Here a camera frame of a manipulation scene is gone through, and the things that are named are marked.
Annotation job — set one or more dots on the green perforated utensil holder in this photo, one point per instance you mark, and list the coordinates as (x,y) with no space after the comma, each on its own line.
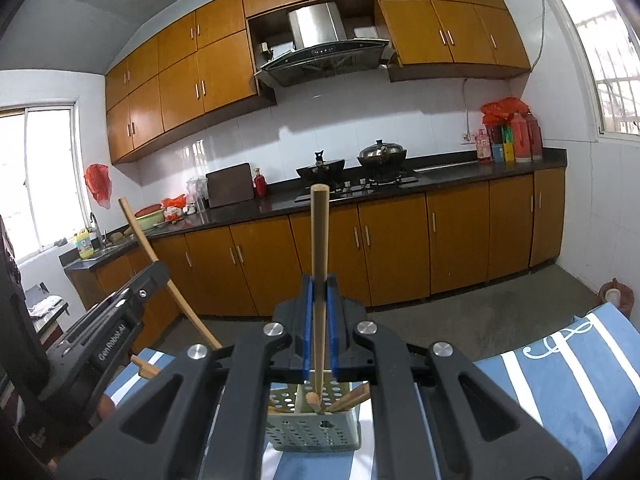
(310,435)

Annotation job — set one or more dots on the yellow green box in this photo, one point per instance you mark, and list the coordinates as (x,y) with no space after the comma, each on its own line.
(502,152)

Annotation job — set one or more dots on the clear plastic bag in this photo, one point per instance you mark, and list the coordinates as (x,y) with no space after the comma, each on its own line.
(197,190)

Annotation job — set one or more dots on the white cloth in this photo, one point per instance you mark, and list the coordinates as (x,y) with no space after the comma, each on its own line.
(47,306)

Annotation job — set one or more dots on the black side table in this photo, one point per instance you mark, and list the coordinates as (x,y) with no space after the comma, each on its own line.
(50,327)

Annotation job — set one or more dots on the sliding glass window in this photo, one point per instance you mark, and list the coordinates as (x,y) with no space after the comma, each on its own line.
(45,175)

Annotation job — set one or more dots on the wooden lower kitchen cabinets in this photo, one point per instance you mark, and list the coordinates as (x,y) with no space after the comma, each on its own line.
(390,250)

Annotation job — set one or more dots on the red white plastic bag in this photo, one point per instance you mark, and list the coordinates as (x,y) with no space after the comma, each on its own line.
(172,204)

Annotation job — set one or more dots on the long wooden upper cabinets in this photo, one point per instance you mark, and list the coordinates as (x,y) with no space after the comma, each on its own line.
(175,85)

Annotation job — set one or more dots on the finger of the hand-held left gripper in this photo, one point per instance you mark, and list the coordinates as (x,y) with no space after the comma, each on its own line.
(115,330)

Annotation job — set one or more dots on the metal faucet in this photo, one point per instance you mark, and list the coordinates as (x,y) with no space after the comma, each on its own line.
(103,238)

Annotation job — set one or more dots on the short wooden upper cabinets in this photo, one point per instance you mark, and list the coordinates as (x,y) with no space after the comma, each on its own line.
(450,30)

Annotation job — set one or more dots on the steel range hood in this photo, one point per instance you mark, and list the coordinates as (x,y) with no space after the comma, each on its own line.
(320,55)

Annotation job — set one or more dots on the red plastic bowl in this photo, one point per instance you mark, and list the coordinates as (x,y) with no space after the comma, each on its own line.
(147,210)

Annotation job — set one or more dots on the dark wooden cutting board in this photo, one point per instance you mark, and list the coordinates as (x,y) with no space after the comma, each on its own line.
(229,185)

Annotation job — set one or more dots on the blue white striped tablecloth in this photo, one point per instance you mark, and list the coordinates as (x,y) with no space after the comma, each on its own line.
(550,385)

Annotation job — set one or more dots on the green plastic basin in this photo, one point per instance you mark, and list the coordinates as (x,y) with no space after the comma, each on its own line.
(150,223)

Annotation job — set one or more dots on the red bottle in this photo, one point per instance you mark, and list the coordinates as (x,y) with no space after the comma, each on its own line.
(260,185)

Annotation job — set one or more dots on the gas stove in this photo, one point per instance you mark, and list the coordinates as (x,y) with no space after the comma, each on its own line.
(360,189)

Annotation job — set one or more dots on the pot with steel lid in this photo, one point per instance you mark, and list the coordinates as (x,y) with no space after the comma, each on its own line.
(381,157)

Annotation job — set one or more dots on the barred window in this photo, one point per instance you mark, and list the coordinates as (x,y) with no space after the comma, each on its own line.
(610,60)

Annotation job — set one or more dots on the yellow detergent bottle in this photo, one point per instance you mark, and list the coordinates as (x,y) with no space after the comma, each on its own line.
(85,246)

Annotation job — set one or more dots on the red plastic bag on hook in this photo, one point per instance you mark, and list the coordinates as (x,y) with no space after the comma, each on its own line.
(97,182)

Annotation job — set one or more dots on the pink bottle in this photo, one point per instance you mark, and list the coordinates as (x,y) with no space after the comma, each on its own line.
(483,150)

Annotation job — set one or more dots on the black kitchen countertop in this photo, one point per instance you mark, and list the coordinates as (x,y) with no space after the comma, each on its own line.
(240,212)

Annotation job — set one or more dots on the red thermos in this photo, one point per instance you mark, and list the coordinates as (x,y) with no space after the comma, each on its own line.
(536,137)
(520,140)

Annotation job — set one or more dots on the person's left hand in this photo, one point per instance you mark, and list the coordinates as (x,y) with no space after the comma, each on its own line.
(106,406)

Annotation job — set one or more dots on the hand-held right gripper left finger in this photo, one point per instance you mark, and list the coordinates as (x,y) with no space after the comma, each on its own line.
(306,340)

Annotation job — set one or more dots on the black wok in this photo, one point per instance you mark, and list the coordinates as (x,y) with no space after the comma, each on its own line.
(322,167)

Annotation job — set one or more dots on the large red plastic bag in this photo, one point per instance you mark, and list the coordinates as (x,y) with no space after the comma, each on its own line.
(502,109)

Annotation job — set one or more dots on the brown rounded object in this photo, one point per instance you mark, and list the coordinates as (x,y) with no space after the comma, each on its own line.
(622,300)

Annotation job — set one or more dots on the steel sink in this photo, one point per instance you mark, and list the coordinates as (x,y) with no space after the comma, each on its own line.
(107,251)

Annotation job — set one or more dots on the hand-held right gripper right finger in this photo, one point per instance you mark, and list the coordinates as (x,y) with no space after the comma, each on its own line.
(334,345)

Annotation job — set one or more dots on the wall socket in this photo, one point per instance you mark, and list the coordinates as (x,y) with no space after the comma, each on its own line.
(468,137)

